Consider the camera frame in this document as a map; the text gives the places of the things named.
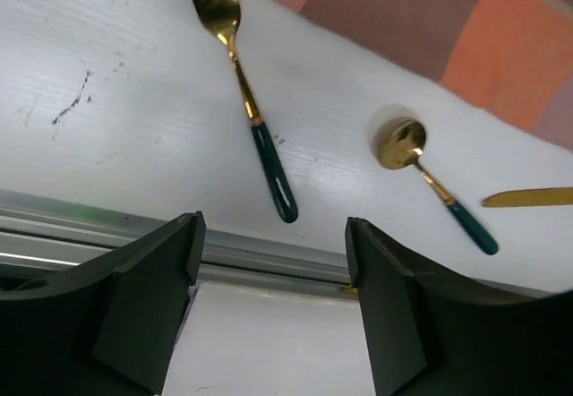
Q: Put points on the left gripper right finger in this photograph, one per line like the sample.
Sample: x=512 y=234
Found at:
x=432 y=331

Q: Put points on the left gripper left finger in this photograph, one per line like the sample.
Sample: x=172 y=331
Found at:
x=107 y=326

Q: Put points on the checkered orange blue cloth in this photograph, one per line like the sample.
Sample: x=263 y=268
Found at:
x=512 y=58

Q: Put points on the gold knife green handle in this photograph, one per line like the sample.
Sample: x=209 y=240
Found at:
x=539 y=197

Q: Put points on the gold fork green handle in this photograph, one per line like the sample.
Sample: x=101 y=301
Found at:
x=222 y=18

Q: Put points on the gold spoon green handle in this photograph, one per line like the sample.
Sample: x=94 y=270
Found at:
x=400 y=145

